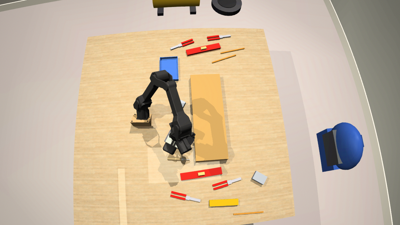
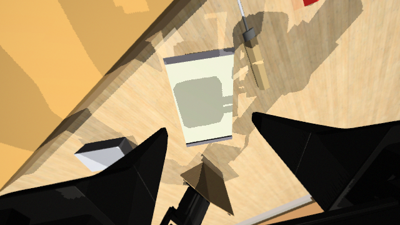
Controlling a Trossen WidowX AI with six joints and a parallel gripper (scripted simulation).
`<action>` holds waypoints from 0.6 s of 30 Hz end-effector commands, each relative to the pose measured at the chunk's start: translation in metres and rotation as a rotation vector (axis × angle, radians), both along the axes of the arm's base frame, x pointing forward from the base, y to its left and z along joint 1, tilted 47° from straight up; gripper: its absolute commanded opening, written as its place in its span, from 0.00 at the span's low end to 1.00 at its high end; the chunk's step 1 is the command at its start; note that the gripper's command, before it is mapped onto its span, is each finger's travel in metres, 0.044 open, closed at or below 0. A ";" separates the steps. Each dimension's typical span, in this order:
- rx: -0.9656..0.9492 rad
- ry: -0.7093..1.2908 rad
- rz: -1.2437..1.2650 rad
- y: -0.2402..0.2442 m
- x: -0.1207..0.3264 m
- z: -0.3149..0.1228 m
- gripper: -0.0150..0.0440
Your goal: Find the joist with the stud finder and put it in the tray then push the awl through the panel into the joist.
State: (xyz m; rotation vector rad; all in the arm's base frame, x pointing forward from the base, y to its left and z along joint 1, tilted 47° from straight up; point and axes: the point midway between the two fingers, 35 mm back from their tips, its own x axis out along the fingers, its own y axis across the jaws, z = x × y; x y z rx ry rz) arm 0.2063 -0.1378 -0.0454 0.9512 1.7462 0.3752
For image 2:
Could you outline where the orange panel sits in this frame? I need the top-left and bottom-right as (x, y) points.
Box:
(0, 0), (191, 192)

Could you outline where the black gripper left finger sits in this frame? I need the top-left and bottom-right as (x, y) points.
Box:
(0, 127), (168, 225)

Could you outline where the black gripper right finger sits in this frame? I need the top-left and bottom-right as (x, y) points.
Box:
(252, 112), (400, 212)

